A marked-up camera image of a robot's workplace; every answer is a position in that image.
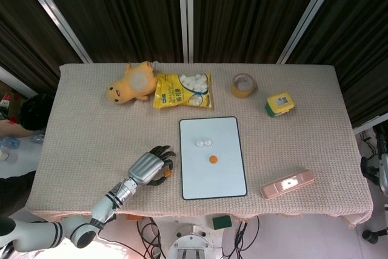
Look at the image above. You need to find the beige waffle tablecloth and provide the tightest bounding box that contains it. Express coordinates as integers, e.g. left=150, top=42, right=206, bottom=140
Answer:
left=25, top=63, right=373, bottom=229

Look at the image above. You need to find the black rounded object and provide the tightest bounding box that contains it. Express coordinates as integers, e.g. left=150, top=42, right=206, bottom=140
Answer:
left=18, top=93, right=55, bottom=131

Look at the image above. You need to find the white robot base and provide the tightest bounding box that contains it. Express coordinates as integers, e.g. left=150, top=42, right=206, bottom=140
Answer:
left=166, top=224, right=216, bottom=259

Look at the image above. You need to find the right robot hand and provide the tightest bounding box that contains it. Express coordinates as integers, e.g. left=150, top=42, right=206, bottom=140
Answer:
left=360, top=153, right=388, bottom=195

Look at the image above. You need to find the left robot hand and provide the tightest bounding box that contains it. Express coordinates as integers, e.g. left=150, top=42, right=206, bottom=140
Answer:
left=129, top=144, right=176, bottom=187

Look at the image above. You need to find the yellow plush toy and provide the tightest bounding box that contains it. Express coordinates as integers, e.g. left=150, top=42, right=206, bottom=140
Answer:
left=106, top=61, right=158, bottom=106

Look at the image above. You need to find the black cable bundle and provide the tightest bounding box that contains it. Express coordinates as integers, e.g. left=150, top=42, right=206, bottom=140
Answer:
left=136, top=217, right=163, bottom=259
left=221, top=216, right=261, bottom=259

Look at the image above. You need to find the dark pleated curtain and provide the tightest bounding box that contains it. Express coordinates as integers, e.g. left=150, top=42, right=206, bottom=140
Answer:
left=0, top=0, right=388, bottom=128

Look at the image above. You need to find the pink pencil case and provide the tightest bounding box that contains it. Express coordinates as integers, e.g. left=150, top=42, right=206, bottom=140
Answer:
left=259, top=169, right=315, bottom=201

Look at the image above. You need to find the white frame post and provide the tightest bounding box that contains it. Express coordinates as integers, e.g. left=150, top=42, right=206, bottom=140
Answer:
left=177, top=0, right=195, bottom=63
left=15, top=0, right=92, bottom=63
left=276, top=0, right=347, bottom=65

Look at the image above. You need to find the yellow marshmallow bag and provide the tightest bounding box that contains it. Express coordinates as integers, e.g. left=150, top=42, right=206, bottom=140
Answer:
left=152, top=72, right=214, bottom=110

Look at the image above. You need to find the brown cardboard box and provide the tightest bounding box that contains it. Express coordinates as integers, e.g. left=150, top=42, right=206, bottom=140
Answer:
left=0, top=80, right=24, bottom=120

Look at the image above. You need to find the yellow tape roll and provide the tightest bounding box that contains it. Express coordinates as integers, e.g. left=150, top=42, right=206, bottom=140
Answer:
left=231, top=73, right=258, bottom=99

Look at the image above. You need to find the white rectangular board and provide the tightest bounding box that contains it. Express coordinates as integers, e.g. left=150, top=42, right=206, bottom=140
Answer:
left=178, top=116, right=248, bottom=201

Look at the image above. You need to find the green tub yellow lid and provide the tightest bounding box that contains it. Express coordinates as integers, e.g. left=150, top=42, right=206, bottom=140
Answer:
left=264, top=92, right=296, bottom=118

